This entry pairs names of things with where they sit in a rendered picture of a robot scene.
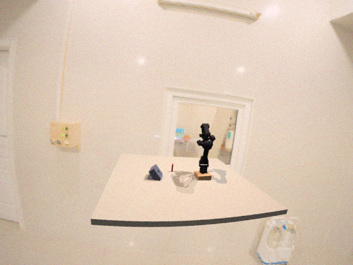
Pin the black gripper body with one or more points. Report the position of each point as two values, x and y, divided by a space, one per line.
199 142

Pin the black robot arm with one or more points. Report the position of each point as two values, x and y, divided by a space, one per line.
203 162

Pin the dark grey sloped panel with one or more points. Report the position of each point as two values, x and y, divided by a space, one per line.
154 173

